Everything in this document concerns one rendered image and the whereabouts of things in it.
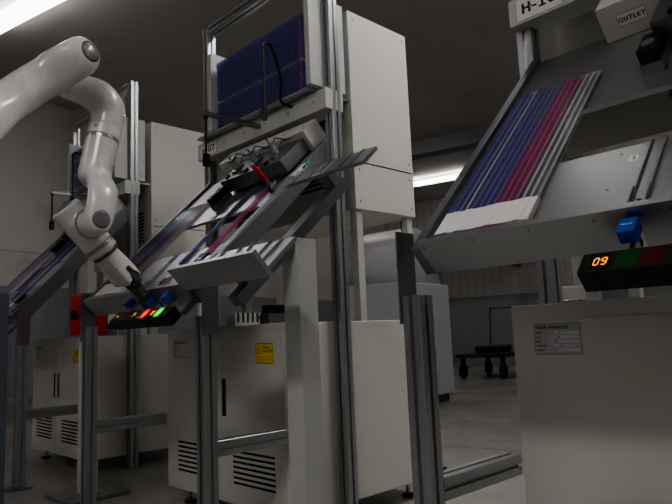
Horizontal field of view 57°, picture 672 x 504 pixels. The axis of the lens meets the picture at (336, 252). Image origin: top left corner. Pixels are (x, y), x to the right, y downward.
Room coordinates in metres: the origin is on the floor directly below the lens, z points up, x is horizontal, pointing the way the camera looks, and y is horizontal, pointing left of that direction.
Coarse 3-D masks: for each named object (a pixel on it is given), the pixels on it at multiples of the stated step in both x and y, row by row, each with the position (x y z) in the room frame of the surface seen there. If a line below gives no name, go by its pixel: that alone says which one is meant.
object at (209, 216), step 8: (216, 184) 2.45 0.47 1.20; (264, 184) 2.04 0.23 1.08; (208, 192) 2.42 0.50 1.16; (232, 192) 2.20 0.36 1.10; (256, 192) 2.02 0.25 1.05; (200, 200) 2.39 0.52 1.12; (232, 200) 2.11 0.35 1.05; (248, 200) 2.00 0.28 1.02; (264, 200) 1.89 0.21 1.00; (208, 208) 2.22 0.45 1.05; (224, 208) 2.08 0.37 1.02; (240, 208) 1.98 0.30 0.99; (256, 208) 1.89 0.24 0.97; (200, 216) 2.19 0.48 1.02; (208, 216) 2.13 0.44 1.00; (216, 216) 2.06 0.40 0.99; (232, 216) 1.99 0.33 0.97; (248, 216) 2.02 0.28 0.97; (192, 224) 2.17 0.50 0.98; (200, 224) 2.12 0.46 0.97; (224, 224) 2.12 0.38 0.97
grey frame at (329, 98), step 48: (336, 48) 1.99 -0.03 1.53; (336, 96) 1.98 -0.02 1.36; (240, 144) 2.30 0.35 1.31; (336, 144) 1.97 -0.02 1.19; (336, 240) 1.97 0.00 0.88; (336, 288) 1.99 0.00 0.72; (96, 336) 2.18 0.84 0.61; (336, 336) 1.99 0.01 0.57; (96, 384) 2.18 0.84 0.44; (336, 384) 1.99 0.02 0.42; (96, 432) 2.18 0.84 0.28; (96, 480) 2.18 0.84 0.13
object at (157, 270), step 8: (216, 248) 1.79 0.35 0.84; (176, 256) 1.97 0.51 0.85; (184, 256) 1.92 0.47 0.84; (192, 256) 1.87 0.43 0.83; (152, 264) 2.06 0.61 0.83; (160, 264) 2.00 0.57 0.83; (168, 264) 1.95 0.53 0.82; (176, 264) 1.90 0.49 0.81; (144, 272) 2.04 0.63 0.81; (152, 272) 1.98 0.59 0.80; (160, 272) 1.93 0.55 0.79; (168, 272) 1.88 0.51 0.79; (144, 280) 1.96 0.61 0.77; (152, 280) 1.90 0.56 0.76; (160, 280) 1.87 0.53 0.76; (168, 280) 1.81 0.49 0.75
